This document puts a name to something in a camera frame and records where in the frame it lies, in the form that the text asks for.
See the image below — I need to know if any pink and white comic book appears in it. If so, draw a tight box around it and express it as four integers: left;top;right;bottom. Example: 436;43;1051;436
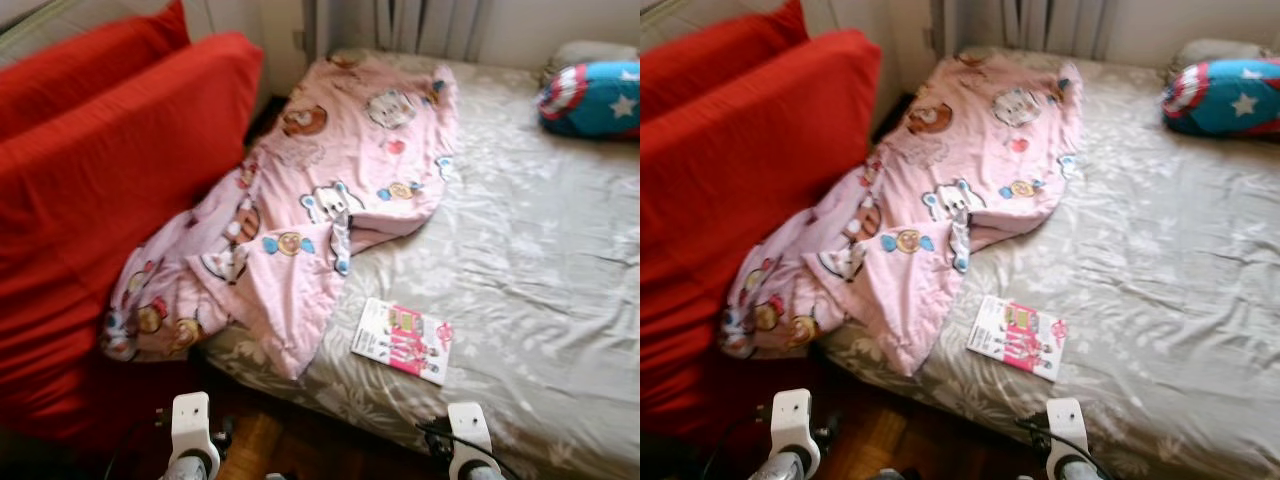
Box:
966;294;1069;383
351;297;455;387

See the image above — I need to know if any bed with beige floral sheet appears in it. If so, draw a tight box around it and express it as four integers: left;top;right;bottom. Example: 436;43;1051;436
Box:
195;45;641;480
815;42;1280;480

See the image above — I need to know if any long red cushion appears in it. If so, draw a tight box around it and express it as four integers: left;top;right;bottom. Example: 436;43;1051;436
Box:
640;28;883;441
0;0;191;141
0;30;264;441
640;0;809;126

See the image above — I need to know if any pink cartoon print blanket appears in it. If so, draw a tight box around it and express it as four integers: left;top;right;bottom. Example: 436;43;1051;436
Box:
100;55;461;381
722;52;1084;379

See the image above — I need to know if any blue star shield pillow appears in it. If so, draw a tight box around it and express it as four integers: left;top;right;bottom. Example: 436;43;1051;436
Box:
537;60;641;139
1162;58;1280;139

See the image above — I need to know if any grey curtain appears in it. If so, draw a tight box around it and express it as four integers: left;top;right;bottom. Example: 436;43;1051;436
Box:
940;0;1111;59
315;0;491;61

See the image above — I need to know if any grey pillow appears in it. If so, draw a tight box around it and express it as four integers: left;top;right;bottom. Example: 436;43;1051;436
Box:
545;40;641;86
1165;38;1280;81

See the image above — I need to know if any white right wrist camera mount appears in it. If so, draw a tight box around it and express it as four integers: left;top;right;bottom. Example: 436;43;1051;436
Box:
1046;398;1091;469
447;402;493;471

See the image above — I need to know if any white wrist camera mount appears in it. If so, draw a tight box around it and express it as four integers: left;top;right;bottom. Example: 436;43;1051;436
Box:
447;402;493;471
770;388;823;479
168;392;221;480
1046;398;1091;469

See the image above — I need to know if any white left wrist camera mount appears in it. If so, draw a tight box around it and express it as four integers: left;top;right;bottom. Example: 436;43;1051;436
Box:
770;388;823;479
168;392;221;480

